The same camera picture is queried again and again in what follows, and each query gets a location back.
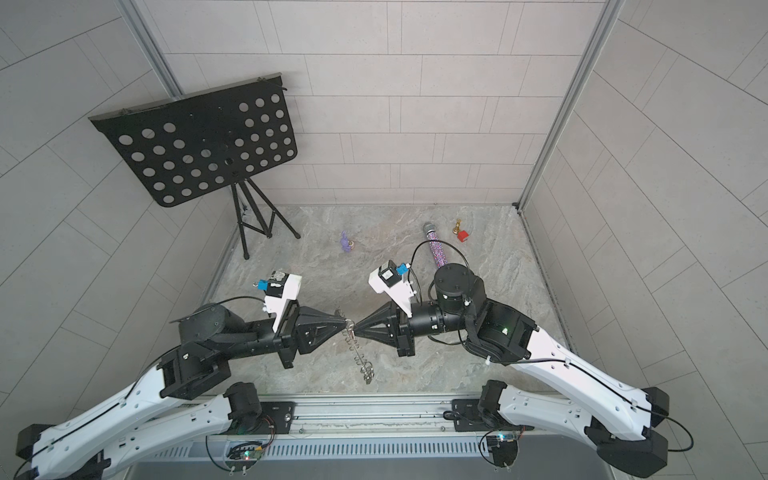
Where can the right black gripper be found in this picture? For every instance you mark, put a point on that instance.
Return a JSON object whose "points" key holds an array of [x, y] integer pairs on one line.
{"points": [[399, 331]]}

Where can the black perforated music stand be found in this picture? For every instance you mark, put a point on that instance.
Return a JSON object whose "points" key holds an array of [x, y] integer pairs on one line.
{"points": [[218, 139]]}

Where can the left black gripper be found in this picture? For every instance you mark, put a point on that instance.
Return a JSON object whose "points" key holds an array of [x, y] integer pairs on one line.
{"points": [[292, 339]]}

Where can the purple glitter microphone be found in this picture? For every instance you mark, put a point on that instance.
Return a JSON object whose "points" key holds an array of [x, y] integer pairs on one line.
{"points": [[435, 245]]}

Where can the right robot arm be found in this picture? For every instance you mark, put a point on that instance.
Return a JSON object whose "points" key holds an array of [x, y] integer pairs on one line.
{"points": [[617, 420]]}

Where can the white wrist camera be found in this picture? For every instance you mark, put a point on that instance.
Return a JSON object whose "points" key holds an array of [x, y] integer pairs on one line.
{"points": [[279, 290], [391, 279]]}

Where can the small purple figurine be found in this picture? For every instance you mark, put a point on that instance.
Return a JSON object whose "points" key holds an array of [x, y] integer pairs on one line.
{"points": [[347, 244]]}

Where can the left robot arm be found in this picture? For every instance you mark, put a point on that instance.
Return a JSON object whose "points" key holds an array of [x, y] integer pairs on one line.
{"points": [[165, 405]]}

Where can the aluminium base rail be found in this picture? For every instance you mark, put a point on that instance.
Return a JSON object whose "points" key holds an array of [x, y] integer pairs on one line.
{"points": [[314, 416]]}

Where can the left circuit board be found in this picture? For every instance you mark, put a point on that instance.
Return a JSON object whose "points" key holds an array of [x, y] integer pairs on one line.
{"points": [[248, 452]]}

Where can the right circuit board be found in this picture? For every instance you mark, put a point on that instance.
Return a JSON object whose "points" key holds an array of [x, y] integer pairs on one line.
{"points": [[500, 451]]}

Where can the circuit board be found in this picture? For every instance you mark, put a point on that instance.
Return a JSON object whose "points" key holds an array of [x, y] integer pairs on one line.
{"points": [[500, 451], [248, 452]]}

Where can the metal disc with key rings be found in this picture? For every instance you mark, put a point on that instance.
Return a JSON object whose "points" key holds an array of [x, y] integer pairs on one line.
{"points": [[365, 365]]}

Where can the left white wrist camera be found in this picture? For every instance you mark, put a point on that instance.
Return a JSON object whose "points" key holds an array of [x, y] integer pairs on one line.
{"points": [[279, 290]]}

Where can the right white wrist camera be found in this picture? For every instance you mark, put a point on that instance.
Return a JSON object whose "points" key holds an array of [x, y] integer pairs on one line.
{"points": [[391, 279]]}

